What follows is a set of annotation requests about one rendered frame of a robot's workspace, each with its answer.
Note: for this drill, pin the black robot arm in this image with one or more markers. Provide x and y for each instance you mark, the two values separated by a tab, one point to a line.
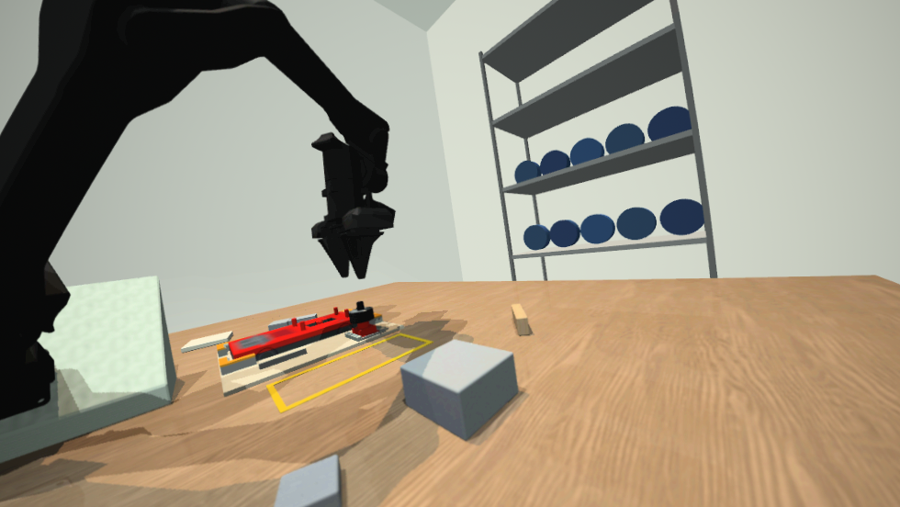
102	63

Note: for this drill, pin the cream flat bar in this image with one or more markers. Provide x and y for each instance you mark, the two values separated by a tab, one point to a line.
207	341

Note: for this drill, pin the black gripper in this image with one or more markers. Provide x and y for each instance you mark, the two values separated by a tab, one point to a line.
349	229

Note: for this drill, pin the black wheel with grey rim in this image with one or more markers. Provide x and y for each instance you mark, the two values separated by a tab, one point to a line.
361	316

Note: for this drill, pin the small tan wooden block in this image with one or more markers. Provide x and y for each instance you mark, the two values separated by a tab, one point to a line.
520	319

